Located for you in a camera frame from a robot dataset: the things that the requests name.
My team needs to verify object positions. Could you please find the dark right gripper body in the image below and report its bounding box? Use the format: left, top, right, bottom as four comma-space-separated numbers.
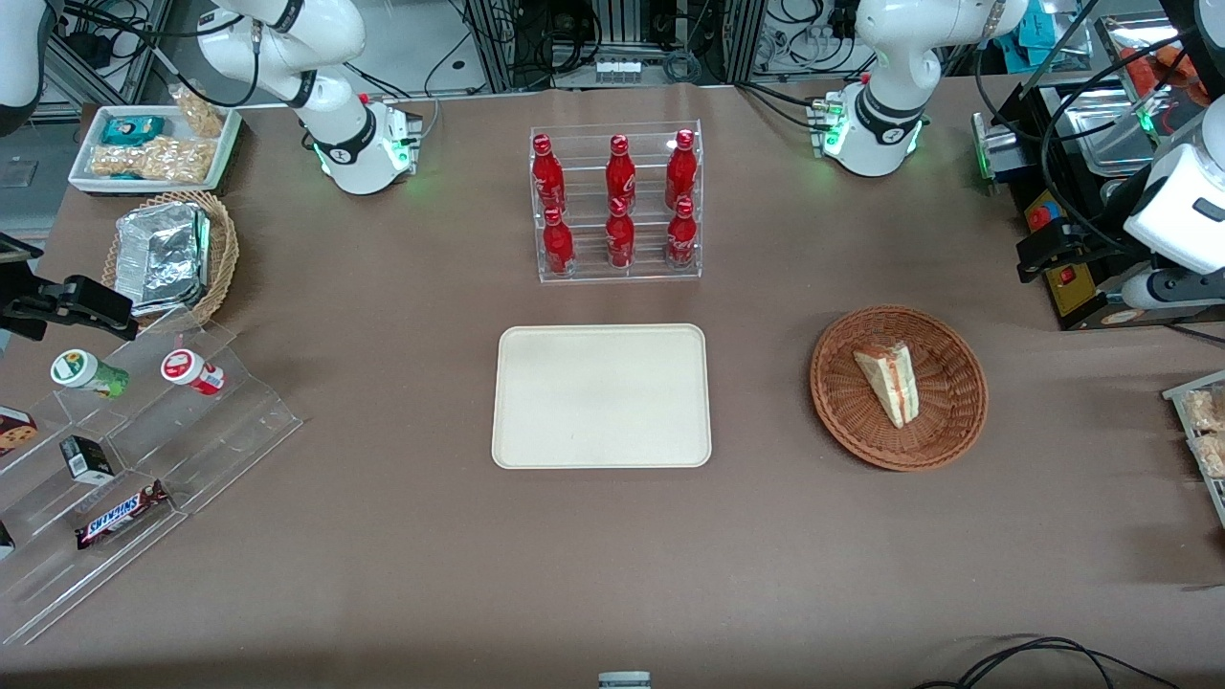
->
0, 234, 47, 343

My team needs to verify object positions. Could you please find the triangular sandwich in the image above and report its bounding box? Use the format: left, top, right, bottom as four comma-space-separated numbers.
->
853, 342, 922, 430

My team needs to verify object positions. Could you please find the white rectangular snack tray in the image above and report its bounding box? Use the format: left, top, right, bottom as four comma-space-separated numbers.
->
67, 103, 242, 195

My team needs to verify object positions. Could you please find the light tan wicker basket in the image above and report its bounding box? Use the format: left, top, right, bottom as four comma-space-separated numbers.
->
100, 189, 240, 332

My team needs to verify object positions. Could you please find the brown round wicker basket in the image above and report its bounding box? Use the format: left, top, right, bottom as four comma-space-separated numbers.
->
810, 304, 989, 472

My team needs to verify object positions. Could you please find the white tray with crackers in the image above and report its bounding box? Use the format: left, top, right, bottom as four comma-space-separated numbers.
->
1162, 370, 1225, 529

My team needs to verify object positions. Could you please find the cream plastic tray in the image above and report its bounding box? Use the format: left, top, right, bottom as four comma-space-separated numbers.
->
491, 323, 713, 470

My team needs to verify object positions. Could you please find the green white drink cup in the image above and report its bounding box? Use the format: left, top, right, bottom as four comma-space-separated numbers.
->
50, 348, 131, 399

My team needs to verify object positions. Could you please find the silver foil pack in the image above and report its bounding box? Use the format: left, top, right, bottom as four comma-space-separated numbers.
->
115, 202, 212, 318

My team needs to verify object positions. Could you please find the red white drink cup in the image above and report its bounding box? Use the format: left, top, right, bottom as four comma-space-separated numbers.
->
160, 348, 227, 396

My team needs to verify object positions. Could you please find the small steel container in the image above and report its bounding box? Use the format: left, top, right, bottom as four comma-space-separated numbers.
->
970, 112, 1017, 198

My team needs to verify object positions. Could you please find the steel food pan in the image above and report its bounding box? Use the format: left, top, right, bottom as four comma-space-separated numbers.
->
1038, 80, 1165, 179

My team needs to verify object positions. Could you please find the brown cookie box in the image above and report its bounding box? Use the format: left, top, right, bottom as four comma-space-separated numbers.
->
0, 406, 40, 459

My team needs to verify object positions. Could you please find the orange food pack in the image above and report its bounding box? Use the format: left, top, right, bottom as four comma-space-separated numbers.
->
1118, 42, 1209, 99

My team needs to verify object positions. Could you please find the small black box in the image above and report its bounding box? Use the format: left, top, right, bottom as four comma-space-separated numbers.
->
58, 434, 117, 484

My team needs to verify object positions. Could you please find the large clear peanut bag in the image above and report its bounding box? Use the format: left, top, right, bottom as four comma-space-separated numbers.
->
90, 136, 217, 185

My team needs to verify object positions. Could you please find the clear acrylic stepped stand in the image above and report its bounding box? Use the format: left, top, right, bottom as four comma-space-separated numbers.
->
0, 306, 303, 648

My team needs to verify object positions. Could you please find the teal snack packet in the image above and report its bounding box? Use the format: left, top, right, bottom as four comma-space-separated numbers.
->
100, 115, 167, 147

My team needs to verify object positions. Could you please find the Snickers chocolate bar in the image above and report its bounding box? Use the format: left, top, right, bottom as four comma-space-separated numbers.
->
75, 480, 172, 550

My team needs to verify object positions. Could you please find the small clear peanut bag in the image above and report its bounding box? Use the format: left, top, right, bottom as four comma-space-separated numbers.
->
170, 84, 228, 141

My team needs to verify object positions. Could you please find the teal paper item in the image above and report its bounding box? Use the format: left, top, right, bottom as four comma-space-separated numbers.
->
1016, 0, 1084, 55

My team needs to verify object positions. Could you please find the red cola bottle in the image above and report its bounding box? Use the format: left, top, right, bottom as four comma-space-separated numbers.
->
531, 134, 567, 213
605, 135, 637, 204
666, 196, 699, 270
665, 129, 699, 204
542, 206, 576, 278
605, 196, 636, 270

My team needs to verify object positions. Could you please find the clear acrylic bottle rack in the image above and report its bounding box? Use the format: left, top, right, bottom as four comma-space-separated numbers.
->
529, 120, 704, 284

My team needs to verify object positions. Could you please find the thin black cable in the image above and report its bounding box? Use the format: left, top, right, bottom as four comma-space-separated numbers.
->
1161, 320, 1225, 347

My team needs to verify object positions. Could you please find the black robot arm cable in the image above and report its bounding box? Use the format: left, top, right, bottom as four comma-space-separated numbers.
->
53, 0, 252, 108

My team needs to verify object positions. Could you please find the black looped cable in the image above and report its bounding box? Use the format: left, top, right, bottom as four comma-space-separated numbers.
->
909, 634, 1185, 689

